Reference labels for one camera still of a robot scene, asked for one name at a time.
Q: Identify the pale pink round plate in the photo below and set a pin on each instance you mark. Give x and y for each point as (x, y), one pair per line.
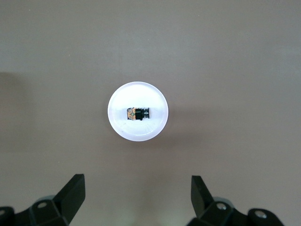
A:
(122, 127)

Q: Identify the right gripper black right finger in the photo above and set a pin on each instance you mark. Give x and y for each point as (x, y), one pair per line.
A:
(202, 200)

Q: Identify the orange and black switch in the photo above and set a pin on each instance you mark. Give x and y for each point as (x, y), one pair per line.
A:
(138, 114)

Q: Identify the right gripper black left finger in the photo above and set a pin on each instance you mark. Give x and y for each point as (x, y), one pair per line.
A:
(70, 195)

